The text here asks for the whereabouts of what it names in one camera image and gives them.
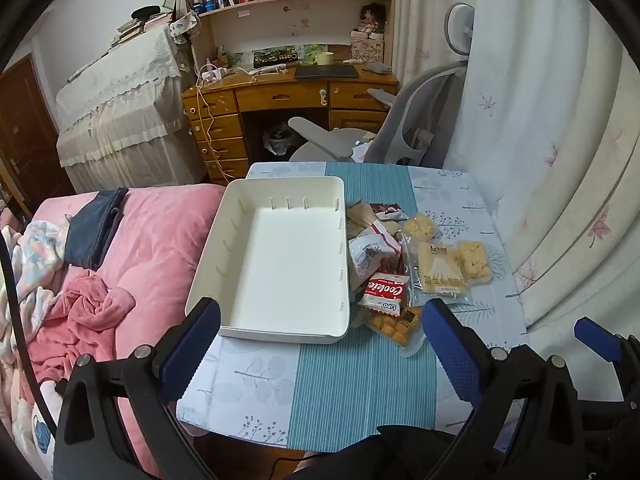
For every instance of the black hat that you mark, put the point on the black hat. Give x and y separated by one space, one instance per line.
146 11

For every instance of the wooden door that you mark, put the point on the wooden door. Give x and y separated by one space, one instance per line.
25 125

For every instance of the yellow cake packet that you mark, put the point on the yellow cake packet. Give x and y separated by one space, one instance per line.
475 260

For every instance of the dark printed box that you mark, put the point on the dark printed box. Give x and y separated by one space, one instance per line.
277 56

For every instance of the trash bag bin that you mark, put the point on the trash bag bin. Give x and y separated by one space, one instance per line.
277 137

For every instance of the red white cookie packet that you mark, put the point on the red white cookie packet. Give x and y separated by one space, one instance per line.
385 290

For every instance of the white floral blanket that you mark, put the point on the white floral blanket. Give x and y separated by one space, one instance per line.
35 260

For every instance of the pink fleece blanket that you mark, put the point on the pink fleece blanket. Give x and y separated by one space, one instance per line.
150 260

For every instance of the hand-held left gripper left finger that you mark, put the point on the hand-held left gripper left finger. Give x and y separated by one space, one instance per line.
192 345

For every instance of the grey office chair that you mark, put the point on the grey office chair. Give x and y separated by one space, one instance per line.
415 105

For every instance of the clear packet with red edge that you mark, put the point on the clear packet with red edge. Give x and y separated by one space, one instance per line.
394 264

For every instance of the crumpled pink fleece cloth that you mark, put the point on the crumpled pink fleece cloth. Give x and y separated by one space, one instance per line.
95 305

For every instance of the small yellow cookie packet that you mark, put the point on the small yellow cookie packet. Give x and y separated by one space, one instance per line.
420 226

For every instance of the floral cloth bag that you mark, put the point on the floral cloth bag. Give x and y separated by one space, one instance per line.
182 26

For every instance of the white power strip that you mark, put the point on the white power strip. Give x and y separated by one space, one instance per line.
212 76

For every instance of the white plastic tray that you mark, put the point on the white plastic tray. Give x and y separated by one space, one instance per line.
280 260

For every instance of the stack of books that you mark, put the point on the stack of books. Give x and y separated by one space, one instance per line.
132 30

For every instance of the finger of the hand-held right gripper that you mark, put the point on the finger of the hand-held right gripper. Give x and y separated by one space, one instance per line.
597 340

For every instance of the small dark brown packet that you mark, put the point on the small dark brown packet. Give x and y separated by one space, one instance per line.
389 210

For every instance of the wooden bookshelf hutch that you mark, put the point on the wooden bookshelf hutch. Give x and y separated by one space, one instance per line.
280 15

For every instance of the grey pouch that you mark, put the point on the grey pouch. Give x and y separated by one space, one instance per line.
378 67

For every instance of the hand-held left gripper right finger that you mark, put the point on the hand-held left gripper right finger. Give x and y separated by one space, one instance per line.
452 355

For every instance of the wooden desk with drawers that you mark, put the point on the wooden desk with drawers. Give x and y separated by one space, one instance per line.
280 94

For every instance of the navy blue cloth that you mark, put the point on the navy blue cloth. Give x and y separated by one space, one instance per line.
92 230

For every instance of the white floral curtain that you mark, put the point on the white floral curtain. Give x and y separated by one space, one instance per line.
550 135

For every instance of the black laptop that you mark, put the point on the black laptop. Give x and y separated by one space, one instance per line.
325 71

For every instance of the clear bag of yellow crackers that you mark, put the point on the clear bag of yellow crackers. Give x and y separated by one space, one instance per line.
395 330

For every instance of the clear packet of pale pastry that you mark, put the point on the clear packet of pale pastry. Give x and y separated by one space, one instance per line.
440 270

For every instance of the brown haired doll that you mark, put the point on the brown haired doll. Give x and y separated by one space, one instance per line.
370 17

